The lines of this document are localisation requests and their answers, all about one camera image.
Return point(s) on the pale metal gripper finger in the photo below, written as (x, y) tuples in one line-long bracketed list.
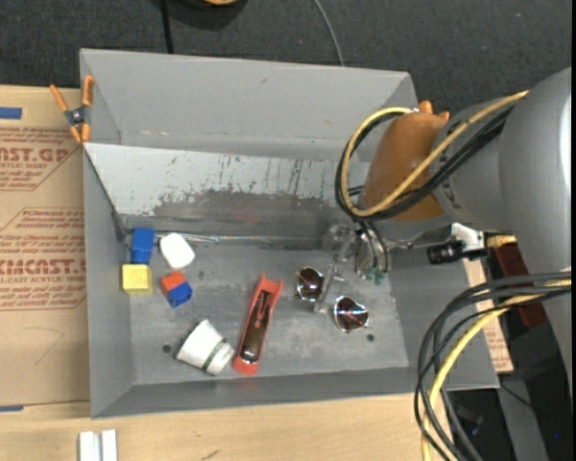
[(327, 292)]

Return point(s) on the heart-shaped sunglasses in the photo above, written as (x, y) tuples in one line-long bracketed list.
[(350, 314)]

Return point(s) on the red long plastic tool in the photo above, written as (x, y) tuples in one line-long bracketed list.
[(256, 324)]

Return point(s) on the grey metal bin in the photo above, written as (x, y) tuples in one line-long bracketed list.
[(278, 200)]

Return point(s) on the white paper cup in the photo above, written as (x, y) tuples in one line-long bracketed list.
[(202, 348)]

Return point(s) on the orange and blue block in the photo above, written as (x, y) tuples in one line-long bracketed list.
[(176, 290)]

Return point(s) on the white rounded plastic cap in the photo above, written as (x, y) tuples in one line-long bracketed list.
[(176, 251)]

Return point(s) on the red-brown flat block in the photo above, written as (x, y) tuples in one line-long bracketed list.
[(518, 281)]

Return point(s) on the yellow cube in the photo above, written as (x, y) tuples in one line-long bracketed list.
[(136, 279)]

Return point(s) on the brown cardboard board red print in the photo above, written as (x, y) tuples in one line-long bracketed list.
[(38, 238)]

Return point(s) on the black cylinder on white bracket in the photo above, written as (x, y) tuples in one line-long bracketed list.
[(446, 252)]

